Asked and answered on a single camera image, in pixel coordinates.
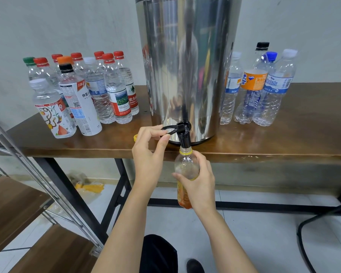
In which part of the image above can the white-cap blue-label bottle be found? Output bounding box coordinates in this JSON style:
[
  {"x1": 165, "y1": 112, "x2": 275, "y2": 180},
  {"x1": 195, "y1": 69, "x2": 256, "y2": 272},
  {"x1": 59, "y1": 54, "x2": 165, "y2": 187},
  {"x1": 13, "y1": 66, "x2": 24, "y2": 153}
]
[{"x1": 83, "y1": 56, "x2": 116, "y2": 124}]

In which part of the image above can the person's left hand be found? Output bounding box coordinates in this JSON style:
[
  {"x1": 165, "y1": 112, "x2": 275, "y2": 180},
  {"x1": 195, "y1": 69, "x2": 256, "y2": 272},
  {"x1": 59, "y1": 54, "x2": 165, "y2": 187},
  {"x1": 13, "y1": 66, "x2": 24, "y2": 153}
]
[{"x1": 132, "y1": 125, "x2": 171, "y2": 195}]

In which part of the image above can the yellow debris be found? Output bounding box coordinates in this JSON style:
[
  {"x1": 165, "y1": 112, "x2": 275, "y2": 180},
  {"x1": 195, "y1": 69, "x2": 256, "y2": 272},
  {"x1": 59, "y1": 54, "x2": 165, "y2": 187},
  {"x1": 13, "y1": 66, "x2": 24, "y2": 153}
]
[{"x1": 74, "y1": 180, "x2": 105, "y2": 194}]

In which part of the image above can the person's right hand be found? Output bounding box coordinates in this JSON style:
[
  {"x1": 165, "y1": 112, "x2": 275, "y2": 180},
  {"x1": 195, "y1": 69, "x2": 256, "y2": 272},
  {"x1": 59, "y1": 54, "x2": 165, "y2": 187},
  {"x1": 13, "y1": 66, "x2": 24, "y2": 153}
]
[{"x1": 172, "y1": 151, "x2": 217, "y2": 220}]

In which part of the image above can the stainless steel water dispenser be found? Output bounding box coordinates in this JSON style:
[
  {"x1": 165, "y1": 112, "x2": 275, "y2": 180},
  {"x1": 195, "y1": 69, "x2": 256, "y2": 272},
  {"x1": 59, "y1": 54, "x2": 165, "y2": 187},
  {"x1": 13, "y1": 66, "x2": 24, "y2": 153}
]
[{"x1": 135, "y1": 0, "x2": 243, "y2": 148}]

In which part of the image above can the orange label black cap bottle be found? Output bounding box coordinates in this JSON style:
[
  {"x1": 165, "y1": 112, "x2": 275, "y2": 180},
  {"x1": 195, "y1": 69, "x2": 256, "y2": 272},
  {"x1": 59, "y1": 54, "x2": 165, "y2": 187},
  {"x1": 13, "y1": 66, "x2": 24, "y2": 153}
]
[{"x1": 234, "y1": 42, "x2": 270, "y2": 124}]

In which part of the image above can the person's black shoe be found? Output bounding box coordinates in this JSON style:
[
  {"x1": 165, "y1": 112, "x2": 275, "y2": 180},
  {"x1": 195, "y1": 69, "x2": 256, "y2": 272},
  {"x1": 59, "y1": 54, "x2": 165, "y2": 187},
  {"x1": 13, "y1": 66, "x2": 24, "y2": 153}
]
[{"x1": 186, "y1": 259, "x2": 205, "y2": 273}]

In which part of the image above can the wooden metal shelf rack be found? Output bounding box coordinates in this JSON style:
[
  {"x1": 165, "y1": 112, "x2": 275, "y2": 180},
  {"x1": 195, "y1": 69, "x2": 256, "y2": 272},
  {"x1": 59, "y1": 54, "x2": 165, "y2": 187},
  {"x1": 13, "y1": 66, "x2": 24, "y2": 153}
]
[{"x1": 0, "y1": 113, "x2": 106, "y2": 273}]

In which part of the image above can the blue cap plastic bottle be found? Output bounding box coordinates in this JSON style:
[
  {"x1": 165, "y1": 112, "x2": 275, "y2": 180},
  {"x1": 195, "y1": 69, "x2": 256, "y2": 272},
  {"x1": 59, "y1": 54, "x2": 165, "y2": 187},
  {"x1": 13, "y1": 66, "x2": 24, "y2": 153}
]
[{"x1": 246, "y1": 52, "x2": 278, "y2": 124}]

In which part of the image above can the slim blue label plastic bottle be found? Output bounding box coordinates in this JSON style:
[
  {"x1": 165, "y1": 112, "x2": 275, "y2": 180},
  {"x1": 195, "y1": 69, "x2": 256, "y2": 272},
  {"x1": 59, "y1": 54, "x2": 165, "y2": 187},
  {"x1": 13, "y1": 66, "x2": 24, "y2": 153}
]
[{"x1": 220, "y1": 52, "x2": 243, "y2": 125}]

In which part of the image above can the person's right forearm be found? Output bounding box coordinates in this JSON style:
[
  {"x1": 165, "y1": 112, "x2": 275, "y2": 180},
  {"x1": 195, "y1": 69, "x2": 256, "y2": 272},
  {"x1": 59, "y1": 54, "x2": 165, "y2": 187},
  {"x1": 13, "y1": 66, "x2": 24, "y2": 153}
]
[{"x1": 198, "y1": 213, "x2": 258, "y2": 273}]

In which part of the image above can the wooden stool with black frame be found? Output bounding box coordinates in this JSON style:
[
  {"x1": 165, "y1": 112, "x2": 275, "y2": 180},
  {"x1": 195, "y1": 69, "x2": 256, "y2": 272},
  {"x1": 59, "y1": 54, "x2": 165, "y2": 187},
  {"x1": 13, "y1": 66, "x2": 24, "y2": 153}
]
[{"x1": 297, "y1": 185, "x2": 341, "y2": 273}]

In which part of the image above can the person's left forearm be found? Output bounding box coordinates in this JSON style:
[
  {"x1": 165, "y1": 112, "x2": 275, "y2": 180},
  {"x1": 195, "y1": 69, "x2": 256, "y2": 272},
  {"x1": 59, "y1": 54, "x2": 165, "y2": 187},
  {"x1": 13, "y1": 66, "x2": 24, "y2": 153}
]
[{"x1": 91, "y1": 187, "x2": 163, "y2": 273}]

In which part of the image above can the white patterned label plastic bottle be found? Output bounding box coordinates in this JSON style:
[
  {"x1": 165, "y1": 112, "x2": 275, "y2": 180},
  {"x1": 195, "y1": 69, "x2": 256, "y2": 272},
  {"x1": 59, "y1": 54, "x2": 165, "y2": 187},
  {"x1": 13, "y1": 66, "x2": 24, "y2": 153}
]
[{"x1": 30, "y1": 78, "x2": 77, "y2": 139}]

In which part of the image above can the black metal table frame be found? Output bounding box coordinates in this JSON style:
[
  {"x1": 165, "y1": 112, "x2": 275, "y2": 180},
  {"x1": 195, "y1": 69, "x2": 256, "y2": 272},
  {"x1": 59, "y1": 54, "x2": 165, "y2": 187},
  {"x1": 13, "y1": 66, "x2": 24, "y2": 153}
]
[{"x1": 33, "y1": 156, "x2": 341, "y2": 245}]

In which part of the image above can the person's black trouser leg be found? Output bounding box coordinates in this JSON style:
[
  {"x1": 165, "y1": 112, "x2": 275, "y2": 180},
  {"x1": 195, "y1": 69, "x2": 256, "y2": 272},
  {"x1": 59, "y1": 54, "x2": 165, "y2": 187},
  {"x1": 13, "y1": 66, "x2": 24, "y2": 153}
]
[{"x1": 139, "y1": 234, "x2": 178, "y2": 273}]

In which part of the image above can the yellow label plastic bottle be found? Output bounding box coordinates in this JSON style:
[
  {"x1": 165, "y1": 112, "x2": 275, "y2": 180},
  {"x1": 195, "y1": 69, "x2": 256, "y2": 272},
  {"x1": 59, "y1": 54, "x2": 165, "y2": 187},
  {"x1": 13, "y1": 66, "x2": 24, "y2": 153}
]
[{"x1": 174, "y1": 146, "x2": 200, "y2": 209}]

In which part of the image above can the white cap blue label bottle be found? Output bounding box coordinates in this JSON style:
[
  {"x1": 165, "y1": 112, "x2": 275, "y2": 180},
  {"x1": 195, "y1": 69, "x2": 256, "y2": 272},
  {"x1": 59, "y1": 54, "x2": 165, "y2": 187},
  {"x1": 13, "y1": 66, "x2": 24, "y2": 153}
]
[{"x1": 253, "y1": 49, "x2": 299, "y2": 127}]

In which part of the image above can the green label plastic water bottle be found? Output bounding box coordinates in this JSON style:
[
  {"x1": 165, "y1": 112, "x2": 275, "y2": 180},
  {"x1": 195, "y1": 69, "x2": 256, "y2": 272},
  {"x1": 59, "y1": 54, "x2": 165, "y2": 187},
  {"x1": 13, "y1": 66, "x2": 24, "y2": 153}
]
[{"x1": 23, "y1": 56, "x2": 38, "y2": 80}]

